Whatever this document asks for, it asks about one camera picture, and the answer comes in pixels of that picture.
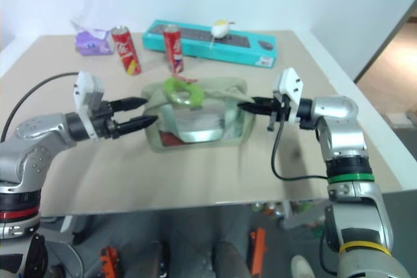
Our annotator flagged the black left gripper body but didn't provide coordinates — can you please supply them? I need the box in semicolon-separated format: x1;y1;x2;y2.
91;99;120;141

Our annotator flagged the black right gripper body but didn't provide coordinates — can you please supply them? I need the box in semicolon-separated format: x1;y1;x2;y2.
266;93;292;132

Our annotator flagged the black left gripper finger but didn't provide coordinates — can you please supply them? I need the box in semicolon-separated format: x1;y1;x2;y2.
115;115;160;137
111;96;148;113

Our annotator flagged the green clear zip pouch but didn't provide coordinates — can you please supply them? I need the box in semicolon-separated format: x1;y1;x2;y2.
140;76;257;154

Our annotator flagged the red item inside pouch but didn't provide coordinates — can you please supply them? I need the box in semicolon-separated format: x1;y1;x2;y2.
158;130;184;147

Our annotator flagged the silver item inside pouch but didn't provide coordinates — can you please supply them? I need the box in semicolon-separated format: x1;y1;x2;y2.
168;102;229;144

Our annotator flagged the red soda can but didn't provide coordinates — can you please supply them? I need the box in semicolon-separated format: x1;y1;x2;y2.
111;25;143;77
162;24;186;74

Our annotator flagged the teal keyboard box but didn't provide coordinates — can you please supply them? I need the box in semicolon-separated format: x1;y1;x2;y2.
141;19;278;69

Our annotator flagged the green tape roll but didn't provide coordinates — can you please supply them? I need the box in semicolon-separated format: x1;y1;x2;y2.
162;76;206;109

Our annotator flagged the purple tissue pack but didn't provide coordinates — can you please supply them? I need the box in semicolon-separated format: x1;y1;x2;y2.
69;0;116;57

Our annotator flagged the orange bar clamp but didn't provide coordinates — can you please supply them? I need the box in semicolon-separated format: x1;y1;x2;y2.
249;227;266;276

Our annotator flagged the orange black tool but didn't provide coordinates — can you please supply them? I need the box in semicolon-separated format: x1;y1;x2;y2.
98;246;124;278

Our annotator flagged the white shoe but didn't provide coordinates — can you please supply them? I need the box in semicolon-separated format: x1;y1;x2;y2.
290;255;316;278

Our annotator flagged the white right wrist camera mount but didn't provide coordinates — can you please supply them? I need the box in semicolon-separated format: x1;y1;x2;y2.
272;67;306;123

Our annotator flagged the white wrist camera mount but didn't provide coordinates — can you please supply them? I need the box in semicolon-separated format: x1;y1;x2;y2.
272;67;306;123
72;70;106;143

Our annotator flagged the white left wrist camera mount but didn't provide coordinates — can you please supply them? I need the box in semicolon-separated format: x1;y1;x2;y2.
72;70;106;143

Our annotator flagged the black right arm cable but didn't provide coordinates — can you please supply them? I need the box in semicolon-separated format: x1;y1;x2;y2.
270;118;330;182

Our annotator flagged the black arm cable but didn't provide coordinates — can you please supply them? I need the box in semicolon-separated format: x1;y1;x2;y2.
0;72;81;142
270;118;330;182

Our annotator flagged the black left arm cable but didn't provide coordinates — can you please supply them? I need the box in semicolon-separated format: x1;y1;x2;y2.
0;72;81;142

